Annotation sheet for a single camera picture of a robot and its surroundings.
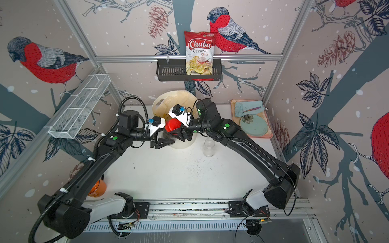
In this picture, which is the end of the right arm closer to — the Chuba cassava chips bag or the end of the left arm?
the end of the left arm

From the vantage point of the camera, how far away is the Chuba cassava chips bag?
85 cm

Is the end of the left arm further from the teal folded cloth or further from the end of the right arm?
the teal folded cloth

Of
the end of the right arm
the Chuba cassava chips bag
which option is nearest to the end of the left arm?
the end of the right arm
